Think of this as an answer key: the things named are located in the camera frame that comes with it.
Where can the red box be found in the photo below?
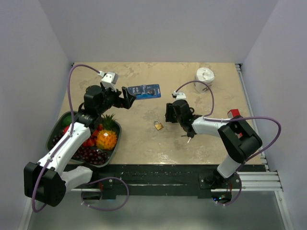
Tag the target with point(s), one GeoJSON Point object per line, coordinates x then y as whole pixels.
{"type": "Point", "coordinates": [234, 113]}

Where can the dark green fruit tray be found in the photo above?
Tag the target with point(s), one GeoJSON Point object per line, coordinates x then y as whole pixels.
{"type": "Point", "coordinates": [109, 123]}

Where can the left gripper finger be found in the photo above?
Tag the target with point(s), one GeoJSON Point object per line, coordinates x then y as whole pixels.
{"type": "Point", "coordinates": [128, 98]}
{"type": "Point", "coordinates": [119, 104]}

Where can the blue blister card package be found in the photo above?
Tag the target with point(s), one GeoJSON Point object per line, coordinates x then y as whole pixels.
{"type": "Point", "coordinates": [142, 92]}

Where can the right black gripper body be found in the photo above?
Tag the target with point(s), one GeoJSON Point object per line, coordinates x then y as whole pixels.
{"type": "Point", "coordinates": [178, 118]}

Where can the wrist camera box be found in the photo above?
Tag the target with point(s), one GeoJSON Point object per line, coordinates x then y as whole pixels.
{"type": "Point", "coordinates": [178, 95]}
{"type": "Point", "coordinates": [108, 80]}

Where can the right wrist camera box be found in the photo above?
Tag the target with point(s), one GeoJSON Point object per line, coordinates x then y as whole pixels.
{"type": "Point", "coordinates": [178, 95]}

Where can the red strawberries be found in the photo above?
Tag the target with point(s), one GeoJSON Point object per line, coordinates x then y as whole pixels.
{"type": "Point", "coordinates": [91, 141]}

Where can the red apple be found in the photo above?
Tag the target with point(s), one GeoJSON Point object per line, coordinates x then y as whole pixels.
{"type": "Point", "coordinates": [65, 129]}

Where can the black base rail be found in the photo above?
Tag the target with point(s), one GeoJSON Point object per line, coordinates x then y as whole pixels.
{"type": "Point", "coordinates": [201, 181]}

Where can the white paper roll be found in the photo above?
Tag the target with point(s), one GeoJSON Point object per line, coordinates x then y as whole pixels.
{"type": "Point", "coordinates": [205, 75]}

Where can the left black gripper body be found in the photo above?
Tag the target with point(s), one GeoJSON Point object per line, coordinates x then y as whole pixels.
{"type": "Point", "coordinates": [110, 97]}

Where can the bunch of black keys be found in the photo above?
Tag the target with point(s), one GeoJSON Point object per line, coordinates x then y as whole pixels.
{"type": "Point", "coordinates": [190, 136]}

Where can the green lime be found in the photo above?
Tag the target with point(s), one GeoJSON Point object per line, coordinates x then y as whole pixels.
{"type": "Point", "coordinates": [67, 120]}

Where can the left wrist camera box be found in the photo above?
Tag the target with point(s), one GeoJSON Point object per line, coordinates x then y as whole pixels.
{"type": "Point", "coordinates": [108, 80]}

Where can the purple grapes bunch front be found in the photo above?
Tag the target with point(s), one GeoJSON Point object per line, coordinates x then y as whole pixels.
{"type": "Point", "coordinates": [91, 155]}

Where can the brass padlock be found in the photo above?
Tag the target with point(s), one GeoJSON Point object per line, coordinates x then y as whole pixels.
{"type": "Point", "coordinates": [158, 125]}

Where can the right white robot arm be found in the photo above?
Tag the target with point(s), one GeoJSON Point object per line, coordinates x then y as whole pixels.
{"type": "Point", "coordinates": [239, 138]}

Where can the orange spiky fruit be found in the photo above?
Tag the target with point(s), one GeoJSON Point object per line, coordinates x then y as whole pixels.
{"type": "Point", "coordinates": [106, 140]}

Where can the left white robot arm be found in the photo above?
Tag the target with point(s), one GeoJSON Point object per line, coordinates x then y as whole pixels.
{"type": "Point", "coordinates": [46, 181]}

